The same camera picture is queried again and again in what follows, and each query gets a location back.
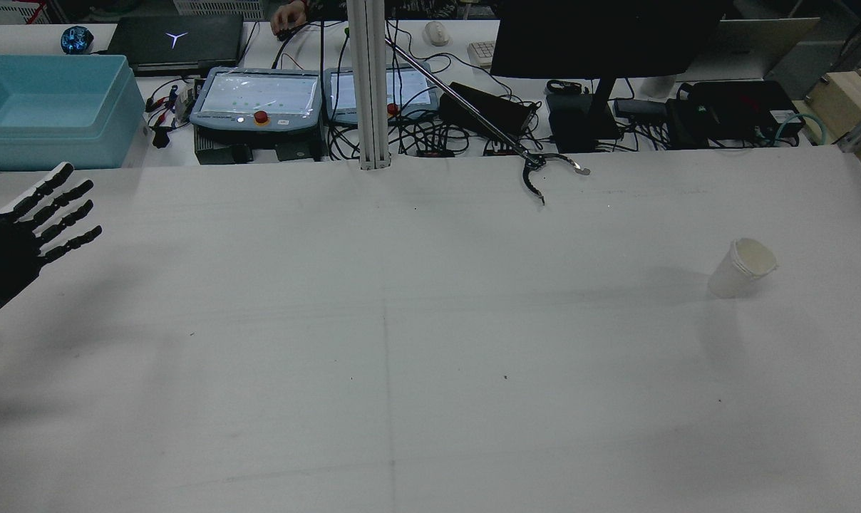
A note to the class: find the silver Huawei laptop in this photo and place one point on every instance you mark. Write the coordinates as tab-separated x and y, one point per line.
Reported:
765	50

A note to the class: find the grey usb hub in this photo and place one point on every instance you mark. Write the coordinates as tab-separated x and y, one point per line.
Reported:
641	108

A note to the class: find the blue round gadget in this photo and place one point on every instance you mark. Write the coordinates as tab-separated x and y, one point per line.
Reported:
77	40

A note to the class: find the black laptop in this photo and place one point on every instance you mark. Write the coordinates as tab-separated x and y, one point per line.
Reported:
174	39

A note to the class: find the black controller box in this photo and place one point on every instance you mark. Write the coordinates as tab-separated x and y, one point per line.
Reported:
295	151

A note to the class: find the white computer mouse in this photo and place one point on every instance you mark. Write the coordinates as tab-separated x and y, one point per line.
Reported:
436	33

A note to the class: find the white aluminium post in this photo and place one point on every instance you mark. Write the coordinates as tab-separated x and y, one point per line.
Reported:
370	85

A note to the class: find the white plastic crate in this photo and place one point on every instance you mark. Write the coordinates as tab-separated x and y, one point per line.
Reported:
217	7
3	11

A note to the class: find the teal plastic bin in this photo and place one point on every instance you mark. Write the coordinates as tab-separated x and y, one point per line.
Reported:
53	135

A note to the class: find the white keyboard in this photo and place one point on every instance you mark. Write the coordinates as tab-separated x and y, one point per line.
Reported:
482	54

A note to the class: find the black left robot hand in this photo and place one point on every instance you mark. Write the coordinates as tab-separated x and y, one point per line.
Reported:
10	249

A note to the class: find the wooden box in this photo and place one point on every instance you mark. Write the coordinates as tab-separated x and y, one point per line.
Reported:
844	100

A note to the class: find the red black clip leads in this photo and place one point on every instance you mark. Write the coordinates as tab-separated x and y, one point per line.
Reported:
161	103

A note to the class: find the light blue teach pendant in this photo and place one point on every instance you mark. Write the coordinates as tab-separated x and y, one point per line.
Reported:
413	89
256	96

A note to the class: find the black power adapter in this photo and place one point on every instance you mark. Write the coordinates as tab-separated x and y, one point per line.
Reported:
484	107

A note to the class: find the black Huawei monitor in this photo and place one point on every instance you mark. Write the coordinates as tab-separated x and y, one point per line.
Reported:
601	35

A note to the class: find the black equipment case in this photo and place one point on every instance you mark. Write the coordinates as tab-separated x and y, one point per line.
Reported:
737	107

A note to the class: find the metal reach grabber tool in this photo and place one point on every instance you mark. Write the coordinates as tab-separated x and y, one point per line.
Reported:
532	161

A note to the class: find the white paper cup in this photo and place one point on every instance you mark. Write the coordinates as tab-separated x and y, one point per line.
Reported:
740	274

